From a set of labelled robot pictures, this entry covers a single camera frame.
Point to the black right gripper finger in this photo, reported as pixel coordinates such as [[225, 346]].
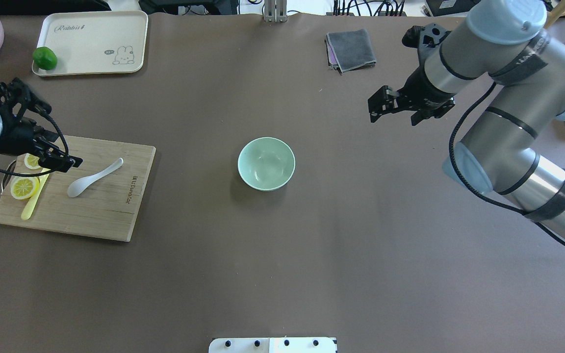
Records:
[[420, 116], [382, 102]]

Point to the grey folded cloth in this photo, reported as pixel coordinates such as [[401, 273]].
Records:
[[350, 50]]

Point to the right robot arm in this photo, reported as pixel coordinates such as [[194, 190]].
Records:
[[507, 40]]

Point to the mint green bowl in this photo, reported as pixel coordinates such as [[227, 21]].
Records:
[[266, 164]]

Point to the cream rabbit tray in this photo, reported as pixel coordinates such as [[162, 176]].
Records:
[[106, 42]]

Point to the white ceramic spoon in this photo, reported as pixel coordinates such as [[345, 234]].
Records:
[[81, 184]]

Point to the aluminium frame post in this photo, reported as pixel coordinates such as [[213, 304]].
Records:
[[275, 11]]

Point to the wooden mug tree stand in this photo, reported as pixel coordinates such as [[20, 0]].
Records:
[[557, 12]]

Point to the lemon slice near handle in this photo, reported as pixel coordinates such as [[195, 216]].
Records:
[[24, 187]]

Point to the green lime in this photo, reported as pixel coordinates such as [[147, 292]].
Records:
[[44, 58]]

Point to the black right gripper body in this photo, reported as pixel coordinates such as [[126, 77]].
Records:
[[423, 89]]

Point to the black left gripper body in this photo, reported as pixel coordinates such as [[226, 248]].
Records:
[[14, 134]]

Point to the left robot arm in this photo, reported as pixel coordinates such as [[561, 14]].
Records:
[[27, 127]]

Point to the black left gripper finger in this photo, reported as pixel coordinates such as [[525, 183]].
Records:
[[51, 157]]

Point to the stacked lemon slices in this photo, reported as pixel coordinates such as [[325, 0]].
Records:
[[32, 162]]

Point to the yellow plastic knife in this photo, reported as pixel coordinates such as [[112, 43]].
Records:
[[31, 204]]

